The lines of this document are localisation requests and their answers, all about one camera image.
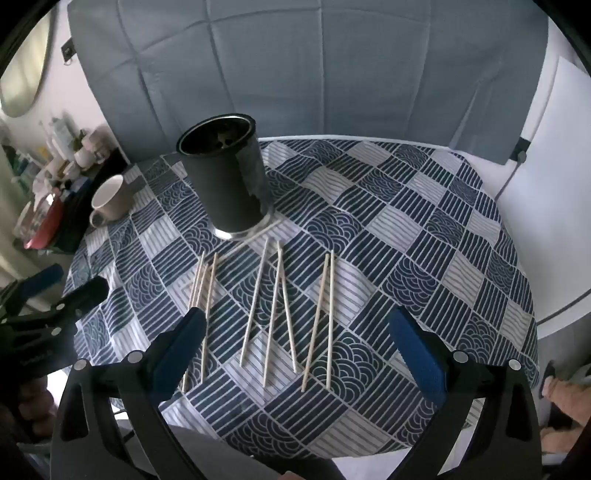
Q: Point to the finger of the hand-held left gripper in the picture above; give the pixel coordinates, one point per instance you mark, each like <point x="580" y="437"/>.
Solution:
<point x="42" y="279"/>
<point x="85" y="295"/>

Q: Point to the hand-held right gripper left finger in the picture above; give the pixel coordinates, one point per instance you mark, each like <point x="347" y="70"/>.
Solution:
<point x="184" y="344"/>

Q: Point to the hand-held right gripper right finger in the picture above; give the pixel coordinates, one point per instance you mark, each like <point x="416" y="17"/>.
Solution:
<point x="415" y="353"/>

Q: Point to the row of wooden chopsticks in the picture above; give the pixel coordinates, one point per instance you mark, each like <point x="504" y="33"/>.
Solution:
<point x="330" y="323"/>

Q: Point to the black cylindrical utensil holder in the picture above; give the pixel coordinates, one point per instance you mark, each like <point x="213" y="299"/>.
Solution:
<point x="221" y="184"/>

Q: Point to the person's left hand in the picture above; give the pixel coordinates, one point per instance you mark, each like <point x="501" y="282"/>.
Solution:
<point x="32" y="406"/>

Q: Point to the red bowl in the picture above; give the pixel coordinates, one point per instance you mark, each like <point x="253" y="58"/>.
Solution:
<point x="46" y="226"/>

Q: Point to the white ceramic mug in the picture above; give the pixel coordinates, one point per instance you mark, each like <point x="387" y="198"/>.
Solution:
<point x="113" y="198"/>

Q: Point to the blue white patterned tablecloth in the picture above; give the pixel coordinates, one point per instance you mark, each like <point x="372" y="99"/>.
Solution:
<point x="392" y="221"/>

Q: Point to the cluster of toiletry bottles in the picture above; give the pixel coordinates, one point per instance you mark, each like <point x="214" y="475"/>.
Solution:
<point x="60" y="138"/>

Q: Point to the person's foot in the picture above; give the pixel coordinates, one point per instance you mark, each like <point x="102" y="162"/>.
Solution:
<point x="565" y="392"/>

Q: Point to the white foam board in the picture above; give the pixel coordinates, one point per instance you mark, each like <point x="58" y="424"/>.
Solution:
<point x="545" y="207"/>

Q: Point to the black clamp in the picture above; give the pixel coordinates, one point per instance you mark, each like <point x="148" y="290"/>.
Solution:
<point x="521" y="148"/>

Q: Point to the black binder clip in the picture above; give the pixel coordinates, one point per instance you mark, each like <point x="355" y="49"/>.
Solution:
<point x="68" y="50"/>

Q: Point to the grey backdrop cloth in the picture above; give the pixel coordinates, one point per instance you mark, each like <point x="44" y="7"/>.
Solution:
<point x="300" y="69"/>

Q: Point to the oval wall mirror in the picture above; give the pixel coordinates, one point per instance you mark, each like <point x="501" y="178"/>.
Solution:
<point x="23" y="78"/>

